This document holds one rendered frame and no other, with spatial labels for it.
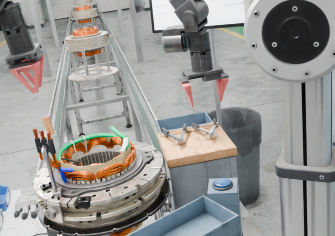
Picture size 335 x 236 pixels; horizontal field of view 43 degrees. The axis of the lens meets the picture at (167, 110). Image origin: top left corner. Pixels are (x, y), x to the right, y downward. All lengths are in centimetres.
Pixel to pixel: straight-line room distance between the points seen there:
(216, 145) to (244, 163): 152
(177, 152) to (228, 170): 15
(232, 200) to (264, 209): 180
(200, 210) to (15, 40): 56
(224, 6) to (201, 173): 98
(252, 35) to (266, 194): 234
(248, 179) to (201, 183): 160
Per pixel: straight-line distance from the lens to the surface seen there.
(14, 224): 158
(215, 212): 93
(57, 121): 252
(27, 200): 166
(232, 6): 194
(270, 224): 268
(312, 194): 83
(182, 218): 93
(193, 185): 117
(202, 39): 113
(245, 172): 272
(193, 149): 116
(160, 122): 140
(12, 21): 101
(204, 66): 114
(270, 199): 291
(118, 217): 98
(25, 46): 102
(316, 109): 77
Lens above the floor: 156
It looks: 20 degrees down
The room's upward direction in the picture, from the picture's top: 8 degrees counter-clockwise
